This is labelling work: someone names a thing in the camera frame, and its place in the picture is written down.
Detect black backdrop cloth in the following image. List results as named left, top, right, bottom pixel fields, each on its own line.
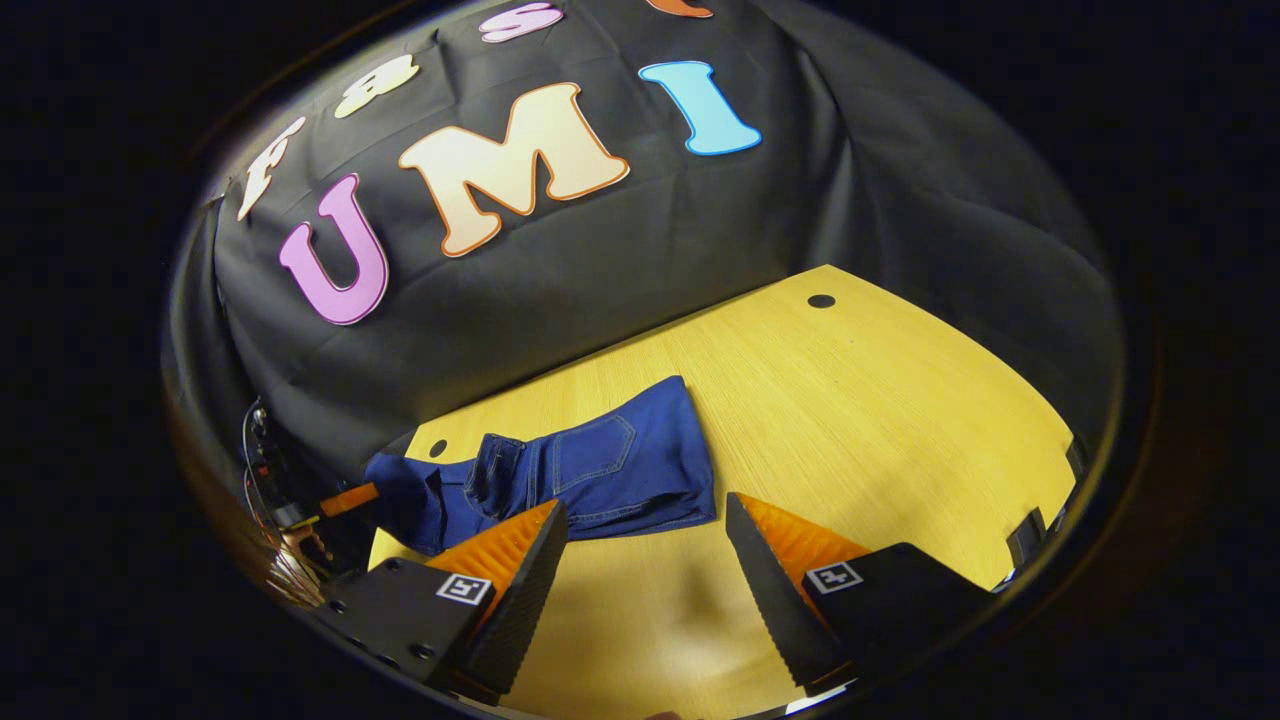
left=165, top=0, right=1123, bottom=526

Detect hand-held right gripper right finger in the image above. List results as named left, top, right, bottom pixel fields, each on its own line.
left=725, top=492, right=1001, bottom=696

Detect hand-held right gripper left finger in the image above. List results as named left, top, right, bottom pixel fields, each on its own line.
left=315, top=500, right=569, bottom=701

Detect blue jeans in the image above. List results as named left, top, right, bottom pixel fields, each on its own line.
left=362, top=375, right=719, bottom=557

